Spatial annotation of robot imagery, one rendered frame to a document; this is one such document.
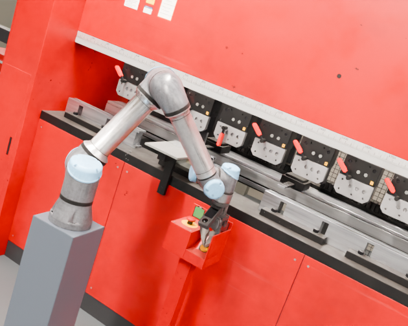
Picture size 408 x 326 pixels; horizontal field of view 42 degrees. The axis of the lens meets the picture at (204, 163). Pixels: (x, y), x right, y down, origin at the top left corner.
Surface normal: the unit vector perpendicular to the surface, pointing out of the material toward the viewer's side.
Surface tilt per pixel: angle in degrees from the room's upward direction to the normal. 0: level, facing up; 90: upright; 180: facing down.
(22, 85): 90
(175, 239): 90
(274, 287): 90
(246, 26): 90
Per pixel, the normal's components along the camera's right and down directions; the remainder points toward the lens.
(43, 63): 0.82, 0.39
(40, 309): -0.41, 0.09
